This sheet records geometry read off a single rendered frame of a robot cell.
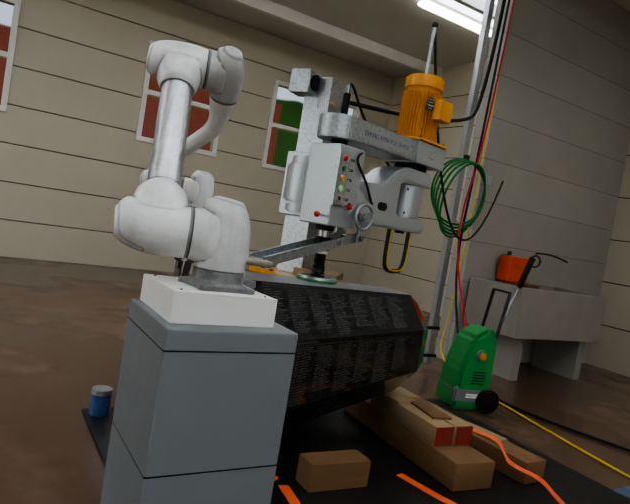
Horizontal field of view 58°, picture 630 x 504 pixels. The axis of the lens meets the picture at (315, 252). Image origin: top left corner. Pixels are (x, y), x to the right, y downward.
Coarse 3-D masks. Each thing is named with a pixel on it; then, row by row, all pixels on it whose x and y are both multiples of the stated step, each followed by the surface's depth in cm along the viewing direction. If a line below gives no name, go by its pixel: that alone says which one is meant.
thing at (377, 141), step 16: (320, 128) 289; (336, 128) 284; (352, 128) 286; (368, 128) 294; (384, 128) 305; (352, 144) 302; (368, 144) 297; (384, 144) 306; (400, 144) 316; (416, 144) 326; (384, 160) 342; (400, 160) 334; (416, 160) 326; (432, 160) 338
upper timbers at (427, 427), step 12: (384, 396) 312; (384, 408) 311; (396, 408) 301; (408, 408) 295; (396, 420) 300; (408, 420) 292; (420, 420) 284; (432, 420) 282; (444, 420) 287; (456, 420) 289; (420, 432) 283; (432, 432) 275; (444, 432) 276; (456, 432) 279; (468, 432) 284; (432, 444) 274; (444, 444) 277; (456, 444) 280
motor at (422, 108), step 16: (416, 80) 332; (432, 80) 330; (416, 96) 331; (432, 96) 331; (400, 112) 340; (416, 112) 331; (432, 112) 332; (448, 112) 334; (400, 128) 337; (416, 128) 333; (432, 128) 335; (432, 144) 335
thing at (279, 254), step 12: (312, 240) 301; (336, 240) 298; (348, 240) 305; (360, 240) 306; (252, 252) 274; (264, 252) 278; (276, 252) 284; (288, 252) 275; (300, 252) 280; (312, 252) 286
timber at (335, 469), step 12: (300, 456) 243; (312, 456) 242; (324, 456) 244; (336, 456) 247; (348, 456) 249; (360, 456) 251; (300, 468) 242; (312, 468) 234; (324, 468) 237; (336, 468) 240; (348, 468) 243; (360, 468) 246; (300, 480) 241; (312, 480) 234; (324, 480) 237; (336, 480) 240; (348, 480) 243; (360, 480) 246
